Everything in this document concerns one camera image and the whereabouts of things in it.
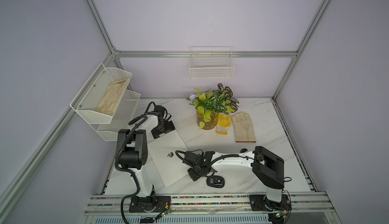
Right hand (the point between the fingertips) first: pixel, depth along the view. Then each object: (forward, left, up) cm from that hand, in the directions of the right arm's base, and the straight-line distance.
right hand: (195, 174), depth 84 cm
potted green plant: (+30, -8, +25) cm, 40 cm away
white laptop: (+3, +14, +3) cm, 14 cm away
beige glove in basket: (+27, +44, +32) cm, 60 cm away
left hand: (+25, +18, +4) cm, 31 cm away
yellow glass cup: (+34, -20, +1) cm, 39 cm away
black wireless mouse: (-5, -11, +3) cm, 12 cm away
